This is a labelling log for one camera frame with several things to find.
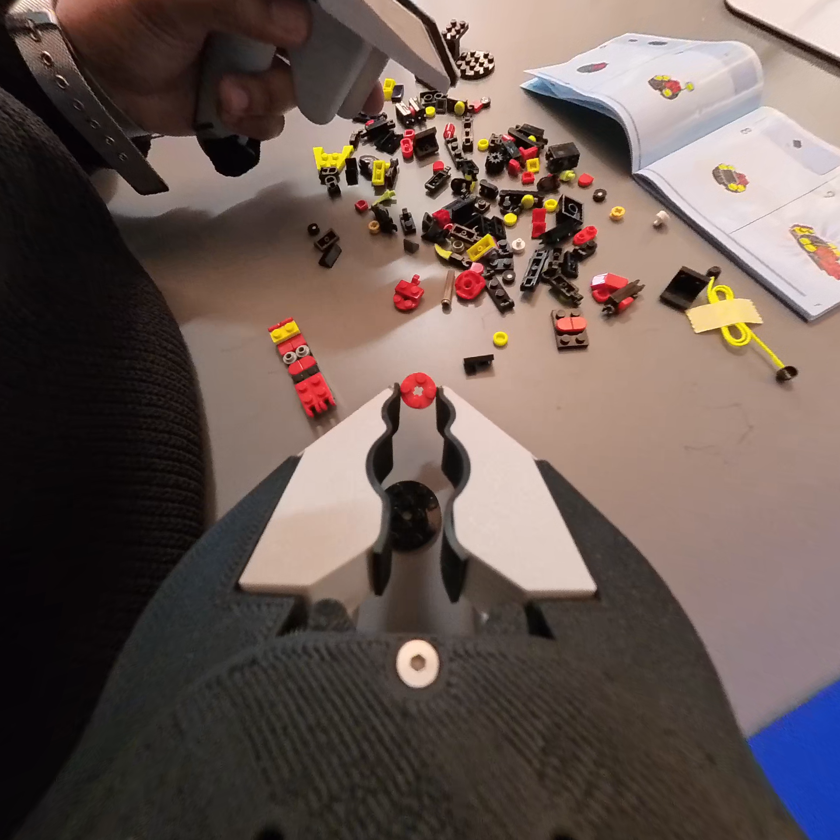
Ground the black plate with red tile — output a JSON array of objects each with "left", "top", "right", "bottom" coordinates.
[{"left": 550, "top": 308, "right": 590, "bottom": 350}]

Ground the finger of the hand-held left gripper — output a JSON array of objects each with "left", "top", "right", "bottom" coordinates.
[{"left": 320, "top": 0, "right": 459, "bottom": 91}]

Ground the pile of lego pieces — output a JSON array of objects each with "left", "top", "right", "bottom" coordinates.
[{"left": 311, "top": 75, "right": 601, "bottom": 309}]

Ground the small red round lego plate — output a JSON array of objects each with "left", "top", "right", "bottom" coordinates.
[{"left": 399, "top": 372, "right": 438, "bottom": 410}]

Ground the blue plastic bin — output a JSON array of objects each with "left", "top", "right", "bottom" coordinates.
[{"left": 747, "top": 678, "right": 840, "bottom": 840}]

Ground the black lego slope brick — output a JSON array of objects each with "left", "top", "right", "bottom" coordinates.
[{"left": 659, "top": 265, "right": 710, "bottom": 311}]

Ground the instruction booklet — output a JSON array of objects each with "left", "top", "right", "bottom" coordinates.
[{"left": 521, "top": 33, "right": 840, "bottom": 322}]

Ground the red black lego claw assembly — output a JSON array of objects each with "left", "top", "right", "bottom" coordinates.
[{"left": 589, "top": 272, "right": 646, "bottom": 320}]

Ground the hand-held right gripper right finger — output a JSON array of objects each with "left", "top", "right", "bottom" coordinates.
[{"left": 436, "top": 386, "right": 599, "bottom": 603}]

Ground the white tray with disc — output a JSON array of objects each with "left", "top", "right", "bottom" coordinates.
[{"left": 724, "top": 0, "right": 840, "bottom": 67}]

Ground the person's left forearm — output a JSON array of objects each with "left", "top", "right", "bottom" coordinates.
[{"left": 0, "top": 0, "right": 219, "bottom": 840}]

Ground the yellow string with tape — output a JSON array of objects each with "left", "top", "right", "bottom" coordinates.
[{"left": 684, "top": 266, "right": 800, "bottom": 383}]

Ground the grey wristwatch strap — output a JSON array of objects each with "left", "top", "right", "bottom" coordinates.
[{"left": 5, "top": 0, "right": 170, "bottom": 196}]

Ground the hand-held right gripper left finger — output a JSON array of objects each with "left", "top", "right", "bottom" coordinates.
[{"left": 238, "top": 385, "right": 403, "bottom": 602}]

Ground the person's left hand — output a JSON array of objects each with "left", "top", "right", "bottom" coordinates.
[{"left": 56, "top": 0, "right": 313, "bottom": 141}]

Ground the red yellow lego assembly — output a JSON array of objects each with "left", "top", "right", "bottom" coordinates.
[{"left": 267, "top": 317, "right": 337, "bottom": 420}]

